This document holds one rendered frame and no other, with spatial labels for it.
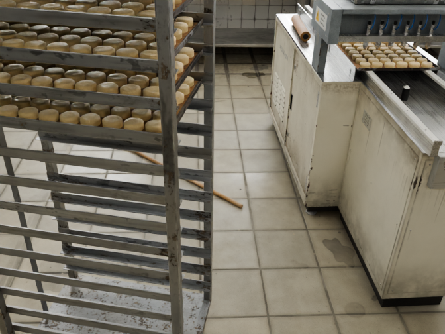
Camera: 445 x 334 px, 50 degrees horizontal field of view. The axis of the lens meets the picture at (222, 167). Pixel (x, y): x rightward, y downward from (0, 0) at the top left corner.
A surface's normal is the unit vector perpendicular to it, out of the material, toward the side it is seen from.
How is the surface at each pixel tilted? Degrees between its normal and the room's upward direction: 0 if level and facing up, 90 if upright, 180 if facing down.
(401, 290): 90
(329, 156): 90
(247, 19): 90
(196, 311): 0
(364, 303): 0
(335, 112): 90
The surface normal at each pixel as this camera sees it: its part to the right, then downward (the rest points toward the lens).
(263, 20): 0.05, 0.53
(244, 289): 0.02, -0.85
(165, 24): -0.18, 0.51
